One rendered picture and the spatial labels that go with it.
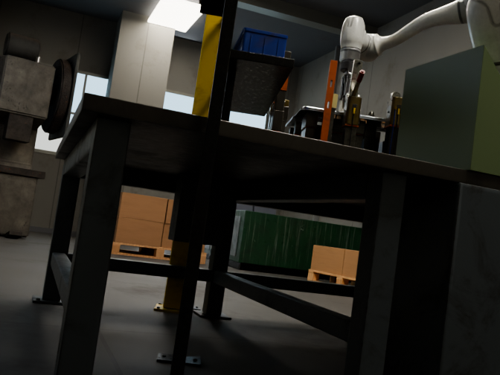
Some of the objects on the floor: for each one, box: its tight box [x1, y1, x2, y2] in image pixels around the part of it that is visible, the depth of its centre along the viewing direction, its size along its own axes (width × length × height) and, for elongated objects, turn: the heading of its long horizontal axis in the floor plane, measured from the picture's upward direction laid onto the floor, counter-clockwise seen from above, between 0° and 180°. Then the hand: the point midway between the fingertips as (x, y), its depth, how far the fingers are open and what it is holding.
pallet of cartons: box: [307, 245, 359, 286], centre depth 640 cm, size 119×91×68 cm
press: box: [0, 32, 80, 238], centre depth 736 cm, size 130×114×249 cm
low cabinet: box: [204, 210, 362, 283], centre depth 797 cm, size 174×159×69 cm
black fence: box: [156, 0, 238, 375], centre depth 231 cm, size 14×197×155 cm
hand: (343, 107), depth 267 cm, fingers open, 5 cm apart
